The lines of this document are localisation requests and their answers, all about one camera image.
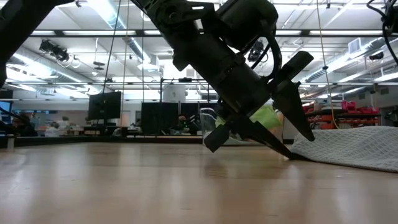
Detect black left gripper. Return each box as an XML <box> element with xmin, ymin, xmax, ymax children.
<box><xmin>194</xmin><ymin>51</ymin><xmax>316</xmax><ymax>160</ymax></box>

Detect black partition panels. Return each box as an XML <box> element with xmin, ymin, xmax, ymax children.
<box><xmin>141</xmin><ymin>101</ymin><xmax>218</xmax><ymax>136</ymax></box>

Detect grey microfiber towel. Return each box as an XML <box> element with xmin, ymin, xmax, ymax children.
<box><xmin>289</xmin><ymin>125</ymin><xmax>398</xmax><ymax>174</ymax></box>

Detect black metal table frame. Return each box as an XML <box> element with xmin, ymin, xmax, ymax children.
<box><xmin>0</xmin><ymin>134</ymin><xmax>205</xmax><ymax>149</ymax></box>

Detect yellow hanging cord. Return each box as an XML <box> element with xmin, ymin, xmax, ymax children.
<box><xmin>316</xmin><ymin>0</ymin><xmax>340</xmax><ymax>130</ymax></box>

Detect black ceiling-mounted device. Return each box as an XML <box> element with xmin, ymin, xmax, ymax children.
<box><xmin>248</xmin><ymin>39</ymin><xmax>269</xmax><ymax>63</ymax></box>
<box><xmin>39</xmin><ymin>39</ymin><xmax>70</xmax><ymax>62</ymax></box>

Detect red storage bins shelf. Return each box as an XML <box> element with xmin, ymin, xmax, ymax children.
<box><xmin>306</xmin><ymin>100</ymin><xmax>382</xmax><ymax>130</ymax></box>

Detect silver ventilation duct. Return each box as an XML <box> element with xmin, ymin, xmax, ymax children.
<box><xmin>307</xmin><ymin>36</ymin><xmax>398</xmax><ymax>83</ymax></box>
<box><xmin>90</xmin><ymin>0</ymin><xmax>160</xmax><ymax>71</ymax></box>
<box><xmin>6</xmin><ymin>40</ymin><xmax>97</xmax><ymax>94</ymax></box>

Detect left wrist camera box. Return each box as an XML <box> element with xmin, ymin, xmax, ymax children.
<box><xmin>216</xmin><ymin>0</ymin><xmax>280</xmax><ymax>50</ymax></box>

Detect black overhead beam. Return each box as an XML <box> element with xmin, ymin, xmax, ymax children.
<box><xmin>29</xmin><ymin>29</ymin><xmax>398</xmax><ymax>38</ymax></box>

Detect green microfiber towel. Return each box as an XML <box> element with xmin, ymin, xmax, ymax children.
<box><xmin>216</xmin><ymin>104</ymin><xmax>284</xmax><ymax>131</ymax></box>

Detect black monitor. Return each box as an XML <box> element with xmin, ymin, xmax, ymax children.
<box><xmin>88</xmin><ymin>91</ymin><xmax>122</xmax><ymax>121</ymax></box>

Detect black metal rack frame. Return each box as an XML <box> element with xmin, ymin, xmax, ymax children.
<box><xmin>160</xmin><ymin>77</ymin><xmax>210</xmax><ymax>103</ymax></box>

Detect white box appliance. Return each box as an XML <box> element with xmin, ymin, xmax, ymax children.
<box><xmin>163</xmin><ymin>84</ymin><xmax>187</xmax><ymax>103</ymax></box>

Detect clear plastic bin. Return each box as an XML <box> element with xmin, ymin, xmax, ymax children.
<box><xmin>200</xmin><ymin>107</ymin><xmax>286</xmax><ymax>147</ymax></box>

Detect black hanging cord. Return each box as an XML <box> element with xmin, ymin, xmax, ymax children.
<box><xmin>101</xmin><ymin>0</ymin><xmax>123</xmax><ymax>94</ymax></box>

